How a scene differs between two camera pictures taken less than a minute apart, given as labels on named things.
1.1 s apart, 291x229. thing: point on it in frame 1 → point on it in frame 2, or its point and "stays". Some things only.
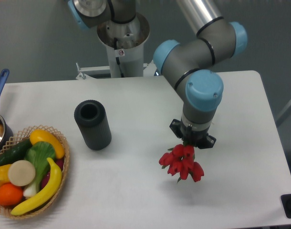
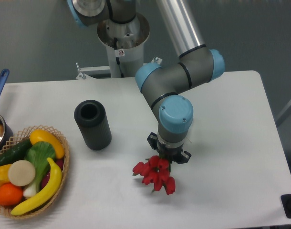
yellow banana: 45,197 stays
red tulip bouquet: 180,159 → 156,171
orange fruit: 9,194 stays
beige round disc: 21,172 stays
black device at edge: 290,202 stays
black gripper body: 201,139 → 175,155
